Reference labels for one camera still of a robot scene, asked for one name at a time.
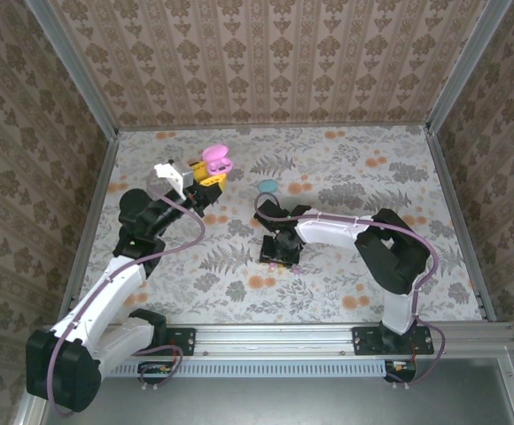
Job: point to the pink earbud charging case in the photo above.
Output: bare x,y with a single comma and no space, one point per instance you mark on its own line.
215,152

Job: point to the blue earbud charging case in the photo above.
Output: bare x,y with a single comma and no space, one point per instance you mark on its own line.
267,186

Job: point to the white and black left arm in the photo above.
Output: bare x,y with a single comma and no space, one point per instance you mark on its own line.
106,296

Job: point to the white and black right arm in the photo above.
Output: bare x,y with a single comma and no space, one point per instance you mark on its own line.
328,230

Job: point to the grey metal panel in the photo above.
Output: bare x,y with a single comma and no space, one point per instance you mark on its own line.
283,403

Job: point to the black connector board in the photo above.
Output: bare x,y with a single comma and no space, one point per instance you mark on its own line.
157,368
401,367

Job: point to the aluminium table edge rail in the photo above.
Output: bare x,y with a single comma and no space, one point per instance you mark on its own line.
99,208
449,190

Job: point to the thin aluminium wall rail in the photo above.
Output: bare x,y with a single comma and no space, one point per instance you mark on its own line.
221,127

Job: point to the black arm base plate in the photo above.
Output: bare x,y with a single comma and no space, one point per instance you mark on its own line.
181,341
365,341

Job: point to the aluminium corner post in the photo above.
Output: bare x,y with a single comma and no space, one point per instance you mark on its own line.
469,62
71,66

